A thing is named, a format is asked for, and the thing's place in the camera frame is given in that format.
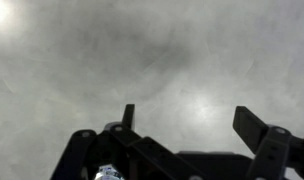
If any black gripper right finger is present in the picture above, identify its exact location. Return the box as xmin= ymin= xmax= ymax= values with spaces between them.
xmin=232 ymin=105 xmax=304 ymax=180

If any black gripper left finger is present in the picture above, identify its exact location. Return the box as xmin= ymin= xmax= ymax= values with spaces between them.
xmin=50 ymin=103 xmax=206 ymax=180

